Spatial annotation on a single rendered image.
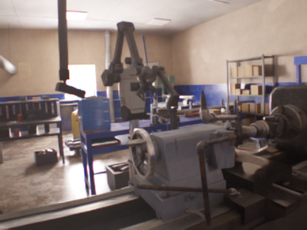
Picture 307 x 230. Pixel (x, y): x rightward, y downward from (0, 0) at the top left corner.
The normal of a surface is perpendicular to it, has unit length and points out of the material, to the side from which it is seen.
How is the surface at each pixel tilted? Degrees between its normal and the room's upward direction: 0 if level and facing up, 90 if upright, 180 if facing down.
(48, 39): 90
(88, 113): 90
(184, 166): 70
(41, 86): 90
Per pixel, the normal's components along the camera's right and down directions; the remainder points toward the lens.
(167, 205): 0.46, 0.05
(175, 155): 0.43, -0.19
